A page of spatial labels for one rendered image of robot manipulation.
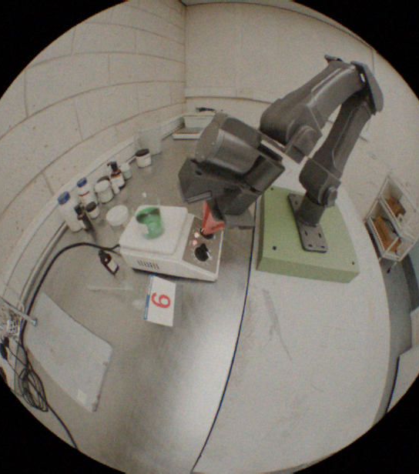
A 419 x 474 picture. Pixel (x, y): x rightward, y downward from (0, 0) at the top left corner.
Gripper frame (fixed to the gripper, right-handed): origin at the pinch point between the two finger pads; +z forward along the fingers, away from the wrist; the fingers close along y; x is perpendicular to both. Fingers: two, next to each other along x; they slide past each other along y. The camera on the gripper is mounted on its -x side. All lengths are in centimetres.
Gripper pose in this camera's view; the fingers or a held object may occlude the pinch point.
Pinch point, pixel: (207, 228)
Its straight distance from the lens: 35.8
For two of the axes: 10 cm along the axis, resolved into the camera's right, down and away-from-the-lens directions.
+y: 3.0, 8.6, -4.1
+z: -4.8, 5.1, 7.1
